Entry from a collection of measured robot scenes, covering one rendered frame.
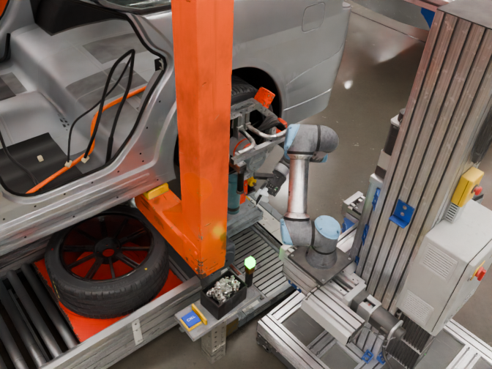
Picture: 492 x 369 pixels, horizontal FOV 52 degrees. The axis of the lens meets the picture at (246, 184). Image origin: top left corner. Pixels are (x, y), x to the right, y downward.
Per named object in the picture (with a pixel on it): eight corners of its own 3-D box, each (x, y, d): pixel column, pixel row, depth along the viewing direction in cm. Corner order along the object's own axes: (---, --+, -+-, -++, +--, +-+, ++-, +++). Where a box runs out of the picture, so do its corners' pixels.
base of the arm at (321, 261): (343, 258, 236) (347, 244, 229) (322, 274, 227) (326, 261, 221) (318, 240, 243) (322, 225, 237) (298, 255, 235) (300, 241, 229)
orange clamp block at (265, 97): (259, 102, 290) (267, 88, 288) (268, 108, 286) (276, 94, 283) (252, 99, 285) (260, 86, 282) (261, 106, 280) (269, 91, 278)
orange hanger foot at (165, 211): (159, 195, 305) (154, 150, 282) (209, 247, 276) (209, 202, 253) (134, 206, 297) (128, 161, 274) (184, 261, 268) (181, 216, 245)
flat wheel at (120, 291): (112, 214, 325) (107, 188, 310) (192, 261, 300) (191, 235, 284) (27, 281, 283) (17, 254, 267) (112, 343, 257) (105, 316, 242)
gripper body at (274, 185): (274, 194, 260) (287, 176, 262) (260, 185, 262) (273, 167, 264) (274, 198, 267) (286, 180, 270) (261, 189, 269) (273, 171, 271)
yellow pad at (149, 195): (157, 178, 293) (156, 171, 289) (169, 190, 285) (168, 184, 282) (135, 187, 286) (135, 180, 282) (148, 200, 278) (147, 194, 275)
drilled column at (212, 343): (215, 342, 290) (215, 299, 262) (225, 354, 285) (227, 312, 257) (200, 351, 285) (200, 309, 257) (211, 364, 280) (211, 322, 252)
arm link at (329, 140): (346, 123, 216) (325, 146, 264) (321, 121, 215) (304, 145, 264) (345, 149, 214) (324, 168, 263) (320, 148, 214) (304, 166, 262)
